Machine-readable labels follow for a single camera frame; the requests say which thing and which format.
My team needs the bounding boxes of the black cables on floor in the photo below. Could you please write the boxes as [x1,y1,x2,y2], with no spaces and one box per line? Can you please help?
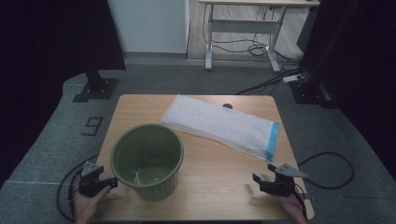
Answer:
[234,62,312,96]

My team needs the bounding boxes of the person's left hand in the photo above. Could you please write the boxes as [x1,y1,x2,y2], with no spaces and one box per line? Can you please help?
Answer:
[73,185,112,224]

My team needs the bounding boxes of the black stand base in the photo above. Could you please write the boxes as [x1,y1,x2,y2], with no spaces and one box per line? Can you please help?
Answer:
[72,69,120,104]
[289,78,339,109]

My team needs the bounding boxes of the green plastic bin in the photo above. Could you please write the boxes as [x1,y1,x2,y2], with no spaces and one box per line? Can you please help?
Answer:
[109,123,185,202]

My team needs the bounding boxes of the white power strip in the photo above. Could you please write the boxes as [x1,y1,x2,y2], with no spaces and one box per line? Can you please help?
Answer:
[282,74,304,84]

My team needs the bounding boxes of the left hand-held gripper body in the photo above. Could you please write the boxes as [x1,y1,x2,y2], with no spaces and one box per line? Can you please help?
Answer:
[78,161,110,198]

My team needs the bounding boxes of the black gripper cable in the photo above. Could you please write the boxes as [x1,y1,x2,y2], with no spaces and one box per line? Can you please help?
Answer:
[290,151,355,220]
[56,153,101,223]

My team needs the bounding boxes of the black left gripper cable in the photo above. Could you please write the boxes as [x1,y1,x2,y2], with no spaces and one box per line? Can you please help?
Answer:
[56,153,101,223]

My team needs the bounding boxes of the black cables under desk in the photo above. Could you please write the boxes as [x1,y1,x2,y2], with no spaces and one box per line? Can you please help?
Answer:
[202,4,304,63]

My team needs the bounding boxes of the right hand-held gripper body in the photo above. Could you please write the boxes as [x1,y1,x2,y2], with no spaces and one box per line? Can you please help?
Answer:
[261,163,309,197]

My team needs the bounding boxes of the white metal frame desk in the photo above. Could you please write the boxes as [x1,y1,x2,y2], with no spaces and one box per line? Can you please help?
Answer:
[198,0,321,73]

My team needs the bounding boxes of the black curtain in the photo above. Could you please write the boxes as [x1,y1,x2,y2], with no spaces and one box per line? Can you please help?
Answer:
[303,0,396,181]
[0,0,127,188]

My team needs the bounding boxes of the person's right hand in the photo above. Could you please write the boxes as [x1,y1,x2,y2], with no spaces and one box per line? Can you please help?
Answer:
[277,194,308,224]

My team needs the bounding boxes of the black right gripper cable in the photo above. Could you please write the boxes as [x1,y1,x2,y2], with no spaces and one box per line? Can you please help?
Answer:
[290,151,355,220]

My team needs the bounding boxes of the white panel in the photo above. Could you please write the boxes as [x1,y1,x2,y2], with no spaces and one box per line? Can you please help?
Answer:
[106,0,191,54]

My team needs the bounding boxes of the white bag with blue band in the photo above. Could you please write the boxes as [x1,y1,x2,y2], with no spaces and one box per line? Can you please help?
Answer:
[161,94,280,163]

